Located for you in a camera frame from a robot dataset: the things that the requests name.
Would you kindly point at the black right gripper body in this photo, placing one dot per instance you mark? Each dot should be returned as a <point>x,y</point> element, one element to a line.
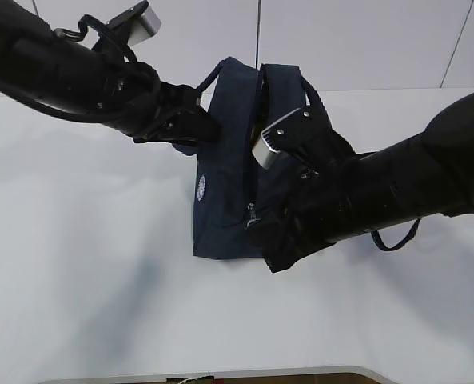
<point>317,210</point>

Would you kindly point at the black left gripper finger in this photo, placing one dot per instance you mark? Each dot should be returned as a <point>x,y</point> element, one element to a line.
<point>181,128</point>

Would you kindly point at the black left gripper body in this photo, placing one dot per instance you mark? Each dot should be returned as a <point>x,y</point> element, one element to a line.
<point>105,84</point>

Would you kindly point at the navy blue lunch bag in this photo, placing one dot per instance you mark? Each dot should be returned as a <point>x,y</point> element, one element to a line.
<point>231,188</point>

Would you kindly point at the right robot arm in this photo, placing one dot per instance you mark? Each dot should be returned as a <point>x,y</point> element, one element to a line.
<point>429,173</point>

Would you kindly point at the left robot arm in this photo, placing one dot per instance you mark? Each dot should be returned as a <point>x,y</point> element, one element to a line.
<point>20,52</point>

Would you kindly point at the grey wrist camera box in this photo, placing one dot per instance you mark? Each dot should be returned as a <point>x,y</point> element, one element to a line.
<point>266,149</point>
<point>136,24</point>

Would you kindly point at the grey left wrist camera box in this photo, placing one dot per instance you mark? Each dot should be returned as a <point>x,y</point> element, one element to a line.
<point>136,24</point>

